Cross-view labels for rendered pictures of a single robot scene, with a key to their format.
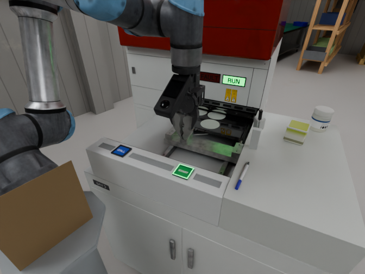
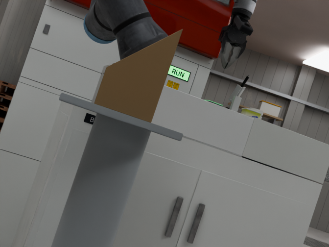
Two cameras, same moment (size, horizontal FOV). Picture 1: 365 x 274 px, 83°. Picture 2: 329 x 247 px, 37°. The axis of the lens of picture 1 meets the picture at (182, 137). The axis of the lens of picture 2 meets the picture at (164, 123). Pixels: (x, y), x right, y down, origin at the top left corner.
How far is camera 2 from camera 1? 156 cm
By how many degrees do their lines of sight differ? 53
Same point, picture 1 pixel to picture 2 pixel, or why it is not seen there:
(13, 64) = not seen: outside the picture
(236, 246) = (253, 179)
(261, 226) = (278, 144)
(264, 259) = (273, 187)
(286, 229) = (294, 141)
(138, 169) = (177, 92)
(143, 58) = (70, 19)
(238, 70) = (184, 63)
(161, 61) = not seen: hidden behind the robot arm
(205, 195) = (240, 117)
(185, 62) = (250, 8)
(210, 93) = not seen: hidden behind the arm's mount
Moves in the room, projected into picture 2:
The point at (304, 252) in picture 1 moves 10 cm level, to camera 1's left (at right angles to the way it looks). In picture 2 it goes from (303, 164) to (288, 158)
